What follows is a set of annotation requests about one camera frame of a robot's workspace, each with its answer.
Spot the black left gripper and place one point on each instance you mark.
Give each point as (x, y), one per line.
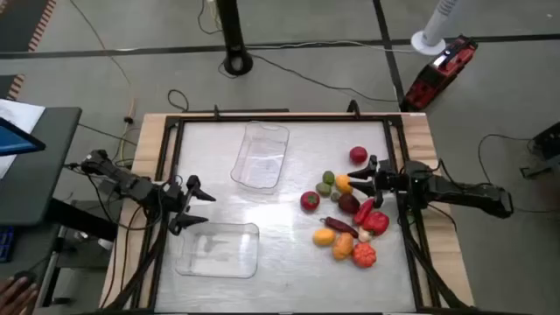
(177, 201)

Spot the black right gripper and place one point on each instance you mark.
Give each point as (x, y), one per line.
(391, 179)

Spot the small round orange fruit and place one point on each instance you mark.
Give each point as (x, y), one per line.
(342, 184)

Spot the round red apple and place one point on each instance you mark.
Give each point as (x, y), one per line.
(358, 155)

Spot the dark red fruit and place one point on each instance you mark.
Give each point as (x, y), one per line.
(348, 204)

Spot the bright red chili pepper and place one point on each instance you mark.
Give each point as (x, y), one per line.
(363, 212)

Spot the bright green lime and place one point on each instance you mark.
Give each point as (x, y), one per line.
(328, 177)

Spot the dark red chili pepper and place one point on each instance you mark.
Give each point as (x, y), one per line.
(339, 225)

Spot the orange bell pepper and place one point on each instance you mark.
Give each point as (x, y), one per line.
(342, 246)

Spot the yellow lemon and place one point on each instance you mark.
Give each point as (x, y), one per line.
(324, 236)

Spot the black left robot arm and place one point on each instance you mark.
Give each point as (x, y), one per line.
(127, 184)

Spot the tiny green vegetable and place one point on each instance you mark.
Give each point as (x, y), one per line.
(334, 197)

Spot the red bell pepper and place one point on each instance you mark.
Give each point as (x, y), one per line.
(377, 222)

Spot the dull green avocado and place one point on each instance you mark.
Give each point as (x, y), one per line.
(323, 189)

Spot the clear plastic bin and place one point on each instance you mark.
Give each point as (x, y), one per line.
(260, 155)
(216, 251)

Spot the white garlic bulb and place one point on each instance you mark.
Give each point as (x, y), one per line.
(364, 235)

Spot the red tomato with green top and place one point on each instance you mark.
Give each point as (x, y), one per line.
(310, 200)

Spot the orange-red ribbed pumpkin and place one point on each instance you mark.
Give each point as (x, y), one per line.
(364, 255)

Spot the red and black tool case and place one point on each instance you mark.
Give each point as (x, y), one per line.
(437, 74)

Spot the grey desk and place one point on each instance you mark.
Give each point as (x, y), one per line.
(39, 175)

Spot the white fan base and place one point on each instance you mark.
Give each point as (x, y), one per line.
(431, 37)

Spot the black device on floor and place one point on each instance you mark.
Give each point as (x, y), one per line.
(547, 149)

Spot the black stand pole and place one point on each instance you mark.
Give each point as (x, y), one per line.
(232, 30)

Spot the blue tablet screen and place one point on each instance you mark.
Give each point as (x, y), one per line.
(15, 140)

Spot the blue crate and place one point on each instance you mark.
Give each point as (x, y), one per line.
(6, 242)

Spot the white paper sheet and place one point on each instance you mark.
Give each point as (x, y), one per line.
(19, 114)

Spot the person's hand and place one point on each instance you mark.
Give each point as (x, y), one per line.
(15, 297)

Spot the dark mat with striped edge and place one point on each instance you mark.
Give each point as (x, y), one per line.
(22, 22)

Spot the black table frame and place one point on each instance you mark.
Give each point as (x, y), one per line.
(284, 118)

